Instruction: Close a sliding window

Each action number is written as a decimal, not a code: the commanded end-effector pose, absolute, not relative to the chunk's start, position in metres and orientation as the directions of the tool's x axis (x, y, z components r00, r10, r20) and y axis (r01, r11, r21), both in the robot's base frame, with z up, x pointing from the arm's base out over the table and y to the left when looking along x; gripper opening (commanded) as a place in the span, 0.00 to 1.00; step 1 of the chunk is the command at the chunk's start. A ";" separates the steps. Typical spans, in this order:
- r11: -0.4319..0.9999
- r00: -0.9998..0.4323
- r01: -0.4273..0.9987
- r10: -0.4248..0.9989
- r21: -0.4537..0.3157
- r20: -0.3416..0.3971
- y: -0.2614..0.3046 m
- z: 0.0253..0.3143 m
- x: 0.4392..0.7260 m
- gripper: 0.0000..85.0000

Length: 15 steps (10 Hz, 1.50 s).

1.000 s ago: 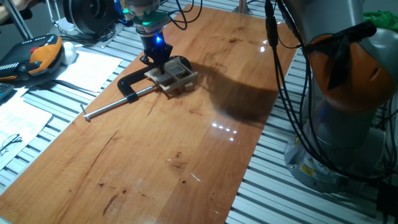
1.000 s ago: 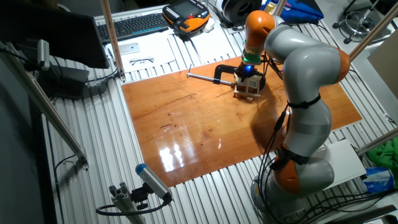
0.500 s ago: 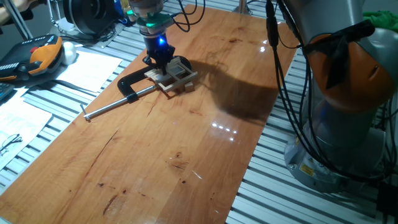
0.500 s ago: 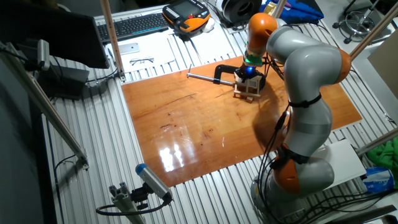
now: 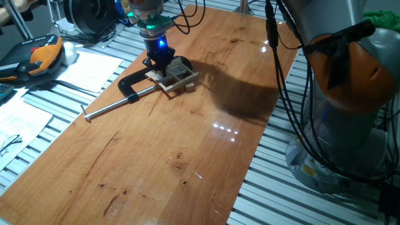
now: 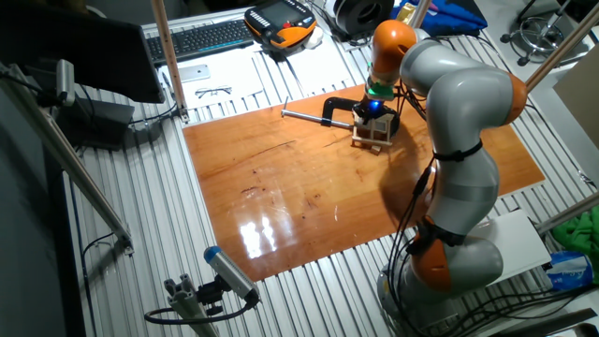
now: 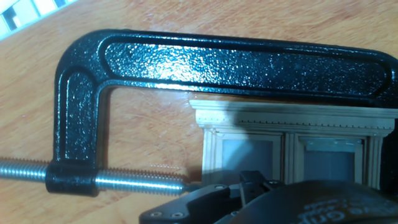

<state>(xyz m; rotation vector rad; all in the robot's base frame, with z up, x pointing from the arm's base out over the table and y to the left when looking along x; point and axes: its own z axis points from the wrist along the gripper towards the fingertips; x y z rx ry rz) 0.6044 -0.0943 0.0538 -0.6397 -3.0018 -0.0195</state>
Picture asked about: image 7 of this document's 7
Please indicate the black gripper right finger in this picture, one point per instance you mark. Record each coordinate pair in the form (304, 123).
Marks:
(264, 186)

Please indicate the black C-clamp with steel screw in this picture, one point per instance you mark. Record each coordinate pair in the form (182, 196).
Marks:
(217, 65)

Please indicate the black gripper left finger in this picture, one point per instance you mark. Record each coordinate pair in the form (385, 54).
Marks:
(199, 202)

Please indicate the miniature wooden sliding window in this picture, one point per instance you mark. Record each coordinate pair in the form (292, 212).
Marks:
(280, 119)

